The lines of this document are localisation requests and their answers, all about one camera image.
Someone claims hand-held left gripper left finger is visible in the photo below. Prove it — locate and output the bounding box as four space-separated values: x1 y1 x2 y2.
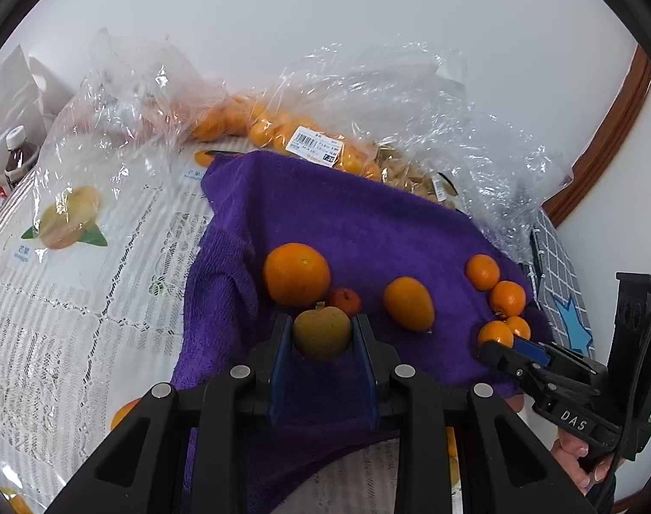
47 313 297 514

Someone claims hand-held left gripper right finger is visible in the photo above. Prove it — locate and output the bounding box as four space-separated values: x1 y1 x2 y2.
352 313 597 514

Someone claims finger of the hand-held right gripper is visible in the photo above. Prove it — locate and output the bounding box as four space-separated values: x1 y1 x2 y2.
477 341 543 382
510 335 555 366

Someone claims small mandarin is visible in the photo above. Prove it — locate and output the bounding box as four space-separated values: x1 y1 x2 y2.
489 281 527 317
504 315 532 341
465 254 502 291
477 320 515 349

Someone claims yellow-brown pear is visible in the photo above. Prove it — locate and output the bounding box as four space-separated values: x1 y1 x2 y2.
293 302 353 362

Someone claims small red fruit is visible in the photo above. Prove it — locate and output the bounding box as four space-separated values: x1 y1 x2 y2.
325 286 363 318

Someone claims oval orange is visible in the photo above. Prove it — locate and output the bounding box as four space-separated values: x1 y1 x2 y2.
383 277 436 332

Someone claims large round orange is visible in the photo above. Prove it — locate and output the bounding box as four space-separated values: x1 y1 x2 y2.
262 242 331 307

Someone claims person's right hand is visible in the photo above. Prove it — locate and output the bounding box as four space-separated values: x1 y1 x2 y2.
550 427 615 496

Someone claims checked notebook with star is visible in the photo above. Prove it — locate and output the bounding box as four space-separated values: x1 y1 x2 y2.
518 206 597 359

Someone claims purple towel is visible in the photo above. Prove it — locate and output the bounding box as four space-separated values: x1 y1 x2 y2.
172 150 554 514

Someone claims labelled bag of longans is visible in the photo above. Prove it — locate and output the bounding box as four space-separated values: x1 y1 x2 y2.
373 142 462 212

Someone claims white lace printed tablecloth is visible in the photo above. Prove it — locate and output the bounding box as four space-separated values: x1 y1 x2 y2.
0 134 465 514

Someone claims labelled bag of mandarins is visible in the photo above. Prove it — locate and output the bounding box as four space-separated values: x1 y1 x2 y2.
189 91 385 183

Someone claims crumpled clear plastic bag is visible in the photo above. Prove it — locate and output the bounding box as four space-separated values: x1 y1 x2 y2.
39 27 235 172

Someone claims dark drink bottle white cap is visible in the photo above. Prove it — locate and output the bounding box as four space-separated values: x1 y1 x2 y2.
3 126 41 191

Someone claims white paper bag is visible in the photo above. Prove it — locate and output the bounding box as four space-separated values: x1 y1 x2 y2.
28 56 77 116
0 45 45 143

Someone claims brown wooden door frame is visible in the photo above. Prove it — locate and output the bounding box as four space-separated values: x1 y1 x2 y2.
540 43 651 228

